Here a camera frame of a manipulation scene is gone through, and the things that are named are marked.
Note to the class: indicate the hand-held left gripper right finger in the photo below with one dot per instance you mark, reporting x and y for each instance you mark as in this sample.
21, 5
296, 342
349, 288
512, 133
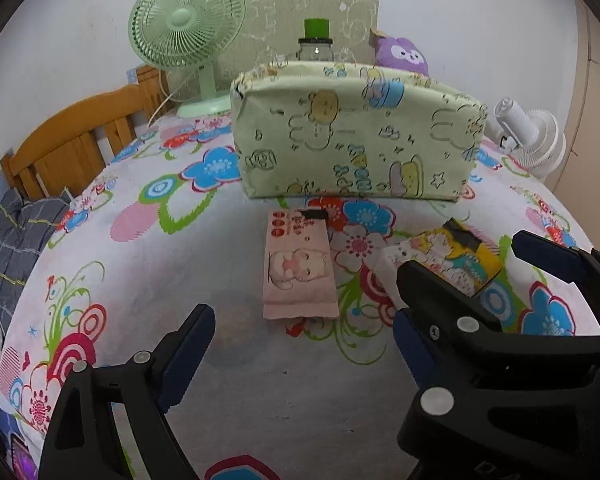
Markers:
412, 355

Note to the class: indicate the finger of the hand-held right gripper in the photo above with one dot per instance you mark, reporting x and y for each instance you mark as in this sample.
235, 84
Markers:
445, 305
545, 255

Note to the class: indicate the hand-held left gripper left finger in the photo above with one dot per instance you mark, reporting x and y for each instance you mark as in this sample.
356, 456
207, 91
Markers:
190, 355

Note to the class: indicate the yellow cartoon tissue pack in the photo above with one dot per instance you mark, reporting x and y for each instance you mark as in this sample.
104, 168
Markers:
460, 255

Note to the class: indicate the pink tissue pack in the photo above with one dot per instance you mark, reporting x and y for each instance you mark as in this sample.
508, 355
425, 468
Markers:
297, 265

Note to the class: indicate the yellow-green printed fabric storage box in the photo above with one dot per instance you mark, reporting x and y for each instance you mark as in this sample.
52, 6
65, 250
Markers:
340, 130

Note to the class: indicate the floral tablecloth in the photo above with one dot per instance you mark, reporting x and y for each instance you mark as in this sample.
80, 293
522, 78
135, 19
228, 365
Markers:
230, 270

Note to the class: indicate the white desk fan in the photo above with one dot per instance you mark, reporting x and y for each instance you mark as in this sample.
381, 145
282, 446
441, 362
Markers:
535, 135

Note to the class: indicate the beige wardrobe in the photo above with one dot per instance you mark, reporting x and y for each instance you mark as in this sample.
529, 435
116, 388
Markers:
595, 110

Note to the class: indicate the purple lit screen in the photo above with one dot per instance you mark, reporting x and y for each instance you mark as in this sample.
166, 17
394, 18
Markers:
20, 460

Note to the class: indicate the grey plaid bedding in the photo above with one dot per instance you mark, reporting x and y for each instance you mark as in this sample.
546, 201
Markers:
15, 240

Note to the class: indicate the wooden headboard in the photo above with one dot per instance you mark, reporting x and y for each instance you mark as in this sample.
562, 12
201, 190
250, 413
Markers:
70, 145

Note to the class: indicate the purple plush rabbit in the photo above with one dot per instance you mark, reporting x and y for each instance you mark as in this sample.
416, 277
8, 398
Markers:
402, 52

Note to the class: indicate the green printed board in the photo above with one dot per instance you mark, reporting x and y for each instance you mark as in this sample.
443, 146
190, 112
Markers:
280, 30

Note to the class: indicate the green desk fan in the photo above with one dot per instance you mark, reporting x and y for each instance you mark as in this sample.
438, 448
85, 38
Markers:
180, 20

